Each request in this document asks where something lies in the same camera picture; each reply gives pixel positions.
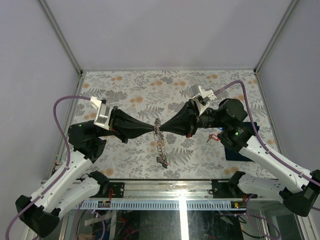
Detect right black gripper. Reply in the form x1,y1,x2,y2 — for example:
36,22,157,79
159,98,229,138

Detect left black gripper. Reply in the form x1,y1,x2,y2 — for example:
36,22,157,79
93,106,156,144

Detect metal key organizer ring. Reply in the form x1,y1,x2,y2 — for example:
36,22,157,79
152,117,170,169

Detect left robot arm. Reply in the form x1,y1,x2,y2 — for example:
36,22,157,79
15,103,154,238

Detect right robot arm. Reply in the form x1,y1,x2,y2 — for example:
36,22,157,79
159,98,320,217

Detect key with red tag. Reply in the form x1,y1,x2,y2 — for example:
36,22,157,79
206,134,220,143

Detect dark blue cloth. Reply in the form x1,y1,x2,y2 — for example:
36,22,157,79
223,121,260,163

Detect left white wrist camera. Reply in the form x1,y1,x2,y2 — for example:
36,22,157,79
90,96,112,131

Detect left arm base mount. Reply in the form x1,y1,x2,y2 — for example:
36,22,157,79
90,181,125,199

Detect aluminium front rail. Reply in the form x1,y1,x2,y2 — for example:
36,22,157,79
37,179,307,200

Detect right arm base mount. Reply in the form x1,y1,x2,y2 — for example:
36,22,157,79
211,179,245,199

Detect slotted cable duct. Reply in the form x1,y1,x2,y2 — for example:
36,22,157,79
80,199,246,211

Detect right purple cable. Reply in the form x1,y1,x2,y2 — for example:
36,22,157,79
213,80,320,238

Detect purple cable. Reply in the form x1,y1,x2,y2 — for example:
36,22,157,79
213,80,320,238
4,95,106,240

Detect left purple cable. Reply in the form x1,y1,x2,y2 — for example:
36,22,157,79
4,95,106,240

